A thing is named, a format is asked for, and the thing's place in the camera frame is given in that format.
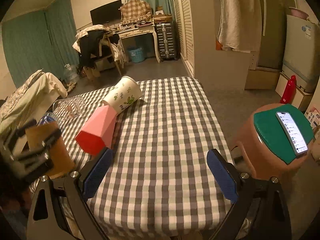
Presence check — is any black monitor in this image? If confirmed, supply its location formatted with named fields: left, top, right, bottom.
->
left=90, top=0, right=123, bottom=25

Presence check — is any white patterned paper cup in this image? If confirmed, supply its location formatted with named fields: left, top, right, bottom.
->
left=101, top=76, right=142, bottom=114

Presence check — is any white refrigerator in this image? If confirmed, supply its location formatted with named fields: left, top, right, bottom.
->
left=282, top=15, right=319, bottom=93

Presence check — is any cardboard box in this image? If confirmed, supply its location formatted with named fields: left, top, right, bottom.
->
left=244, top=67, right=280, bottom=90

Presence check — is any brown paper cup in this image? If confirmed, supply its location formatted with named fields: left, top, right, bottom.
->
left=25, top=121, right=75, bottom=179

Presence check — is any teal window curtain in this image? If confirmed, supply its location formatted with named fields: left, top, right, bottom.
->
left=2, top=0, right=79, bottom=87

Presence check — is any brown stool green cushion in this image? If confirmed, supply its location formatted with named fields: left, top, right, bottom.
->
left=230, top=103, right=314, bottom=182

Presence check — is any silver suitcase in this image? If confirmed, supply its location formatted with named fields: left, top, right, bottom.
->
left=155, top=22, right=178, bottom=60

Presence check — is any smartphone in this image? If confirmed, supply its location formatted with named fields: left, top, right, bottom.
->
left=276, top=112, right=308, bottom=157

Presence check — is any plaid cloth cover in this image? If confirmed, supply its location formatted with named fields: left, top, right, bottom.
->
left=120, top=0, right=153, bottom=25

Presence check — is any red bottle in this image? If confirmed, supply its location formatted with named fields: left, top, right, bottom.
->
left=280, top=75, right=297, bottom=104

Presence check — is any grey white checked tablecloth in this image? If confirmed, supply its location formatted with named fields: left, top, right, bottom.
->
left=52, top=76, right=234, bottom=239

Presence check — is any bed with patterned bedding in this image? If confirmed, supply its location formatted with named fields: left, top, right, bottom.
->
left=1, top=69, right=68, bottom=133

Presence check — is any white louvered wardrobe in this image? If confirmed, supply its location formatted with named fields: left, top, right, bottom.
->
left=173, top=0, right=196, bottom=77

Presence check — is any wooden chair with clothes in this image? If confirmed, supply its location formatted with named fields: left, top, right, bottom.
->
left=72, top=24, right=125, bottom=81

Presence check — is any pink faceted cup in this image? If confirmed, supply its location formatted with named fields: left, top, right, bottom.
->
left=75, top=105, right=117, bottom=156

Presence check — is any large water jug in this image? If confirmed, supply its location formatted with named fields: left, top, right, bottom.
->
left=64, top=64, right=79, bottom=83

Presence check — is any blue plastic bottle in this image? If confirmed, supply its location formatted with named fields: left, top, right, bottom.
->
left=37, top=112, right=60, bottom=126

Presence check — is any blue laundry basket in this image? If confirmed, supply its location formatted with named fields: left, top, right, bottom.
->
left=127, top=46, right=145, bottom=63

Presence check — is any white desk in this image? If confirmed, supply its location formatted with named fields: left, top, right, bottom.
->
left=116, top=22, right=161, bottom=64

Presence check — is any hanging white towel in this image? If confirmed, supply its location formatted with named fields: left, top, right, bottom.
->
left=217, top=0, right=262, bottom=53

